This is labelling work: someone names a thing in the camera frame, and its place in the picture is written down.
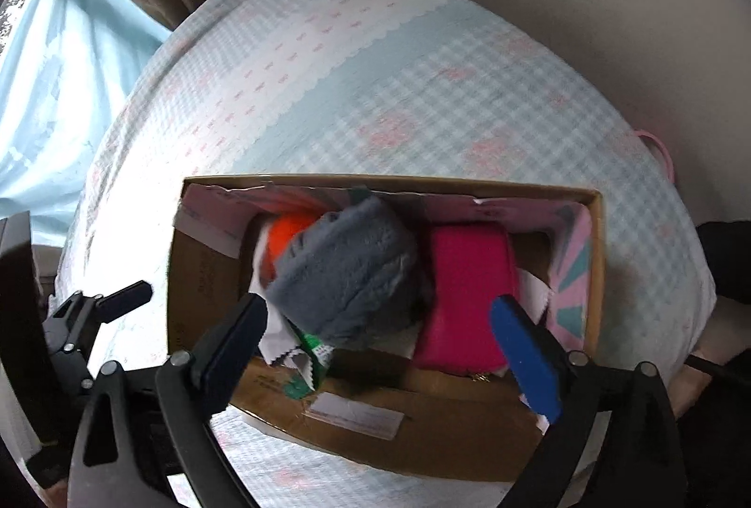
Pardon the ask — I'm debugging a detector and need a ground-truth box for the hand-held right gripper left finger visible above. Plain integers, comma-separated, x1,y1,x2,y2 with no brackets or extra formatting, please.
69,292,269,508

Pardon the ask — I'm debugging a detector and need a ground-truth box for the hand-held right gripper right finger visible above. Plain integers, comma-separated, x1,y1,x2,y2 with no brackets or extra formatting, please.
491,295,687,508

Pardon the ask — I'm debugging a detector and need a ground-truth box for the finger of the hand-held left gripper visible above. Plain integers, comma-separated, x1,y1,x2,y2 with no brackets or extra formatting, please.
0,211,56,446

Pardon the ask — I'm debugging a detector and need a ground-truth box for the small white cloth scrap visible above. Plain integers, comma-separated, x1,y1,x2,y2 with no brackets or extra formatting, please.
246,273,312,374

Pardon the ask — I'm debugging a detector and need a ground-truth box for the white cloth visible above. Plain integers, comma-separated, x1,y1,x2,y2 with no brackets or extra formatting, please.
519,273,555,318

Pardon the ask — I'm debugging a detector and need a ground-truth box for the green snack packet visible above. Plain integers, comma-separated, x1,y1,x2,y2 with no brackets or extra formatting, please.
284,329,335,400

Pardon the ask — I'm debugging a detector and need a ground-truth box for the magenta cloth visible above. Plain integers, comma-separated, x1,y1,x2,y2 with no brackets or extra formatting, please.
411,223,520,378

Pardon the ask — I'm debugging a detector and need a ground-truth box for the orange pompom toy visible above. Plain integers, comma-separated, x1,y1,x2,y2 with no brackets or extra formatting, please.
258,215,321,286

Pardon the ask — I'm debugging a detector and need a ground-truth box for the grey plush sock roll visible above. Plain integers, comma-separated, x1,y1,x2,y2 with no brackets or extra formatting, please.
267,196,435,350

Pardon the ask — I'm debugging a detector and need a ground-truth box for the cardboard box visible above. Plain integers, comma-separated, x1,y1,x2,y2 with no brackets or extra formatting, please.
166,173,605,482

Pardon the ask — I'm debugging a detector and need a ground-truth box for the person's bare leg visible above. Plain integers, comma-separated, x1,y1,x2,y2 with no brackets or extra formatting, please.
669,300,751,421

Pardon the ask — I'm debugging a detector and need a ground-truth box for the light blue hanging cloth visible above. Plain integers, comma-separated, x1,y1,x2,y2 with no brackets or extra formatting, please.
0,0,171,245

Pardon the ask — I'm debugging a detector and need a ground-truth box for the person's black clothing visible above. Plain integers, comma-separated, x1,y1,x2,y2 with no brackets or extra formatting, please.
695,220,751,303

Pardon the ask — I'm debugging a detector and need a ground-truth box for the checked bed sheet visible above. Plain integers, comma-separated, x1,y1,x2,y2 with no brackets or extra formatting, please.
23,0,717,508

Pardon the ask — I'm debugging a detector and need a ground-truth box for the pink strap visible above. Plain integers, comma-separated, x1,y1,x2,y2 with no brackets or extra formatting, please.
636,128,673,180

